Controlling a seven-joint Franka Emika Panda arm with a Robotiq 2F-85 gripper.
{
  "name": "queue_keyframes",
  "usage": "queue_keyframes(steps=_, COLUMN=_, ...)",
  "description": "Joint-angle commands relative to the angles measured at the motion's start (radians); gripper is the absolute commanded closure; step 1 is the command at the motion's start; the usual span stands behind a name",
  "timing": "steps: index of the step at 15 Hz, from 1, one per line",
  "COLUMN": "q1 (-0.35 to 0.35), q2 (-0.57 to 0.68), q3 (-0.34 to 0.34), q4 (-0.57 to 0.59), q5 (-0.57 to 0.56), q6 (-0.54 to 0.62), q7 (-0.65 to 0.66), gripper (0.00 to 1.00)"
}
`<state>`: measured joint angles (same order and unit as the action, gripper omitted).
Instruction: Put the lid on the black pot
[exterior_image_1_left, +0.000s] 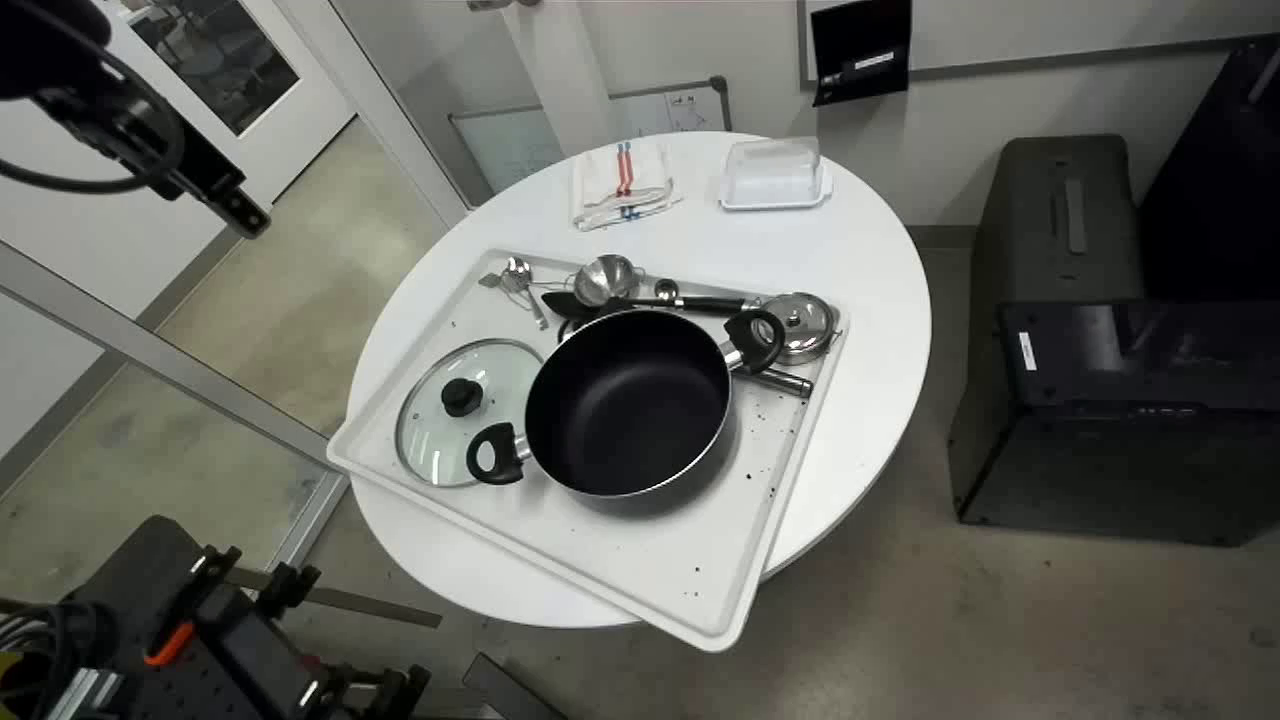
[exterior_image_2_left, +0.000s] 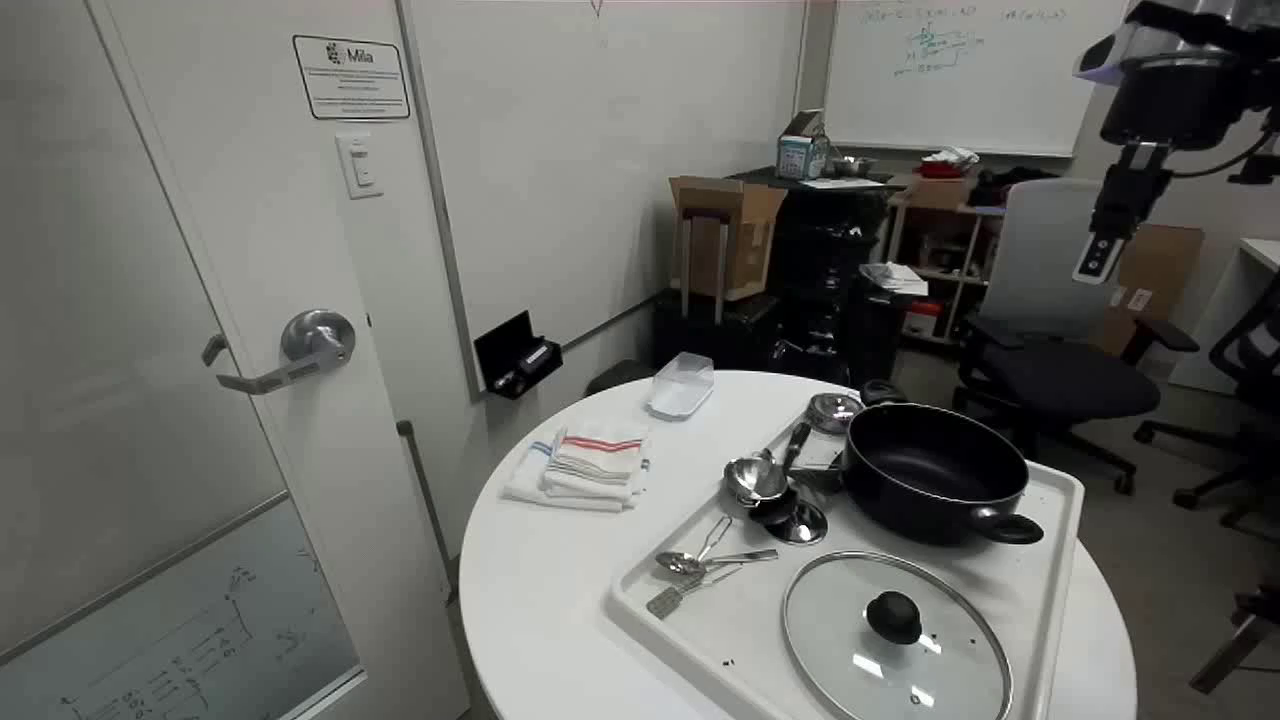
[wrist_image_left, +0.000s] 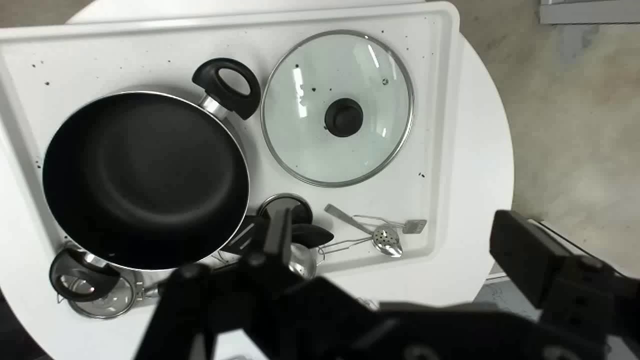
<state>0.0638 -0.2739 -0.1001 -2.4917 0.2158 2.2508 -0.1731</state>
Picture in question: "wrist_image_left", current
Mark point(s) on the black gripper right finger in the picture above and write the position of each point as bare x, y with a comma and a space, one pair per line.
533, 260

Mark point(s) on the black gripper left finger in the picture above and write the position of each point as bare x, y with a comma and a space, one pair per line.
277, 233

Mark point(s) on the glass lid with black knob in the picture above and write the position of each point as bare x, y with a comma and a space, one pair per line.
373, 152

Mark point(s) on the steel spoon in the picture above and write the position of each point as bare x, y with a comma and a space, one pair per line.
389, 241

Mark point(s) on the small steel cup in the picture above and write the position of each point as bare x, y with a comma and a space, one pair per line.
106, 302

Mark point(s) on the white plastic tray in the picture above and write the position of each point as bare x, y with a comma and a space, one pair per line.
100, 60

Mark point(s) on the grey flat board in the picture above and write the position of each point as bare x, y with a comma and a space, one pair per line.
587, 11

